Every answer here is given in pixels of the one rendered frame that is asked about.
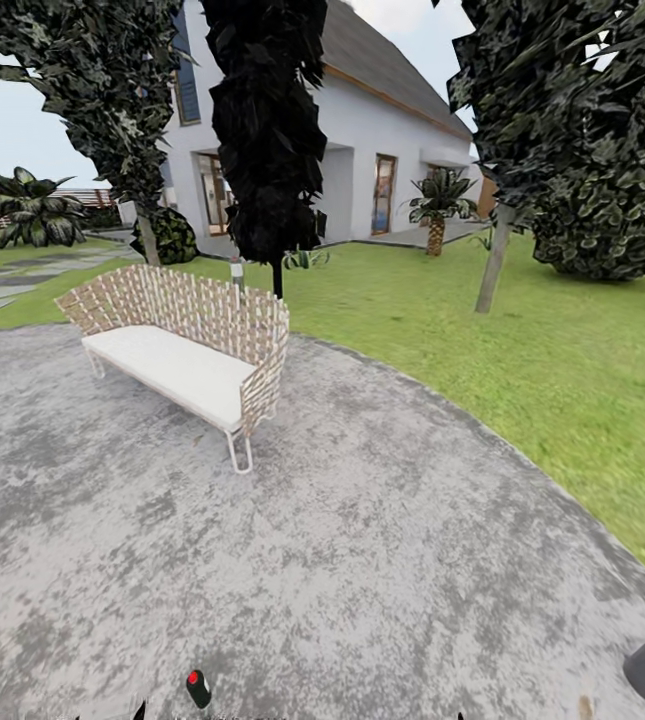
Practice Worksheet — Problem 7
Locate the pesticide atomizer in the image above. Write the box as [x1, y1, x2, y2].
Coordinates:
[186, 670, 212, 709]

